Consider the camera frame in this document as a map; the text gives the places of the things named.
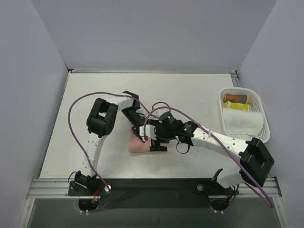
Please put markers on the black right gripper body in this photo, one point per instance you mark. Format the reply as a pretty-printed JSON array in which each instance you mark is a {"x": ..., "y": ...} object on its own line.
[{"x": 158, "y": 145}]

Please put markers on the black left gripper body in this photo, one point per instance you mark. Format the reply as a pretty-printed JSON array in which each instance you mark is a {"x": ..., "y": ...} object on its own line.
[{"x": 138, "y": 132}]

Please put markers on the pink towel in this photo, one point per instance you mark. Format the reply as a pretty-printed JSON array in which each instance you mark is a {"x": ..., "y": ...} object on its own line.
[{"x": 135, "y": 145}]

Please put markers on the white towel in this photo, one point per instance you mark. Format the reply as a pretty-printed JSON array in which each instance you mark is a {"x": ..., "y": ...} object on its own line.
[{"x": 242, "y": 122}]

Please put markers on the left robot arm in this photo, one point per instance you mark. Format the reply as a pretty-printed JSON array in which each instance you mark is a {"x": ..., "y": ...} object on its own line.
[{"x": 100, "y": 123}]

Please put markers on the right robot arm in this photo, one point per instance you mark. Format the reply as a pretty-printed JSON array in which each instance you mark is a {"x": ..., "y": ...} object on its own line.
[{"x": 252, "y": 158}]

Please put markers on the rolled yellow towel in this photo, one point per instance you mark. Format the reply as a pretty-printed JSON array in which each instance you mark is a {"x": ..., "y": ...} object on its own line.
[{"x": 237, "y": 106}]

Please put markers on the white perforated plastic basket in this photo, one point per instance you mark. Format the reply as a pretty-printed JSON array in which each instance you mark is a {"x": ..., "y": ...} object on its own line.
[{"x": 244, "y": 114}]

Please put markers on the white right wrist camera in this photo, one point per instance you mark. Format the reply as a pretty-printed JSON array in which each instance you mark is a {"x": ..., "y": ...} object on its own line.
[{"x": 148, "y": 133}]

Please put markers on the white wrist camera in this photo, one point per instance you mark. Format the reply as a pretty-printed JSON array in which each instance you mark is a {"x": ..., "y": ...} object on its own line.
[
  {"x": 148, "y": 133},
  {"x": 153, "y": 114}
]

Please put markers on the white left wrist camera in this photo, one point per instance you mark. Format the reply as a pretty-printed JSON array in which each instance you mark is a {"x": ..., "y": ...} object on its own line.
[{"x": 153, "y": 114}]

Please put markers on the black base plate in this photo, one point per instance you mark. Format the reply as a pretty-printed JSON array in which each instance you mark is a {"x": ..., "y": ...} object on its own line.
[{"x": 154, "y": 200}]

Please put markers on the aluminium front rail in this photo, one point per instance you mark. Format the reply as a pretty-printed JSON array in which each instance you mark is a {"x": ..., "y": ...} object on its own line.
[{"x": 65, "y": 189}]

